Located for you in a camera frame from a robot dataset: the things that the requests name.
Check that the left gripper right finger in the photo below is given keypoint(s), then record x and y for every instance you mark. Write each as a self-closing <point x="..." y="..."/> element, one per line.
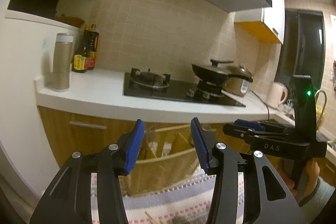
<point x="267" y="199"/>

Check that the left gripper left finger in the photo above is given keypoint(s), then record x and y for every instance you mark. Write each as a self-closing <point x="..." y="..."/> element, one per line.
<point x="67" y="199"/>

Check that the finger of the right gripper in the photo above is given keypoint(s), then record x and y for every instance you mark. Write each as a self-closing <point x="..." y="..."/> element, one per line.
<point x="271" y="125"/>
<point x="249" y="124"/>

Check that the grey sleeve right forearm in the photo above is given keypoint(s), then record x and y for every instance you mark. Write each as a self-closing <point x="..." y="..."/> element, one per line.
<point x="314" y="203"/>

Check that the person's right hand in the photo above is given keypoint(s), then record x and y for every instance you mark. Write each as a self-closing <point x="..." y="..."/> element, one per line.
<point x="307" y="182"/>

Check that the white electric kettle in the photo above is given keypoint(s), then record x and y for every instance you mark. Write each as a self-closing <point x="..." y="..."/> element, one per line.
<point x="277" y="95"/>

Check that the gold rice cooker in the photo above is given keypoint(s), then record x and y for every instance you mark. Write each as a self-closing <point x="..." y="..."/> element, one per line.
<point x="238" y="80"/>

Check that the chrome sink faucet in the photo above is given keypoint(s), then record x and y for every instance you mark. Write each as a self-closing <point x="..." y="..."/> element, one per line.
<point x="320" y="109"/>

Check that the black wok with lid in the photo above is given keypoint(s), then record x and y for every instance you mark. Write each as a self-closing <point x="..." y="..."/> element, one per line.
<point x="220" y="71"/>

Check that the striped woven table cloth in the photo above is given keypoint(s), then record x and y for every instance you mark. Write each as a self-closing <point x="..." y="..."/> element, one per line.
<point x="187" y="202"/>

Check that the dark window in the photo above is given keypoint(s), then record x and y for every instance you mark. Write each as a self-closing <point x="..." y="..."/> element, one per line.
<point x="303" y="49"/>

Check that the yellow plastic utensil basket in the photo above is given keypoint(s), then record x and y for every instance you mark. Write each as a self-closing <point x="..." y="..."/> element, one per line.
<point x="166" y="158"/>

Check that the white yellow upper cabinet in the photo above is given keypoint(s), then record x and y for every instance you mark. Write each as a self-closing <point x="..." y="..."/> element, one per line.
<point x="267" y="25"/>

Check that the black gas stove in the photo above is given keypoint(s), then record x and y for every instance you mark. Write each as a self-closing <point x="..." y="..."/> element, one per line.
<point x="161" y="87"/>

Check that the front soy sauce bottle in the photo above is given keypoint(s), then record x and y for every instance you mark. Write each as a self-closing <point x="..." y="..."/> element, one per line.
<point x="81" y="54"/>

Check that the soy sauce bottle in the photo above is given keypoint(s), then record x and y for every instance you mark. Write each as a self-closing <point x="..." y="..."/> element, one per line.
<point x="93" y="45"/>
<point x="81" y="54"/>

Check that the gold thermos bottle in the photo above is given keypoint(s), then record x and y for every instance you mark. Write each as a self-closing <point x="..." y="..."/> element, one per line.
<point x="62" y="62"/>

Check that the rear soy sauce bottle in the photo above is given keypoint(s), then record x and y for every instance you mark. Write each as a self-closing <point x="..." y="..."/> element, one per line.
<point x="93" y="45"/>

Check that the brown box on shelf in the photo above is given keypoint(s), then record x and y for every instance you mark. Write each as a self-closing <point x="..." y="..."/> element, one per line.
<point x="70" y="20"/>

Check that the silver cabinet handle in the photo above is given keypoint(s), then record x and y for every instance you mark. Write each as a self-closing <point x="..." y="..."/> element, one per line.
<point x="88" y="125"/>

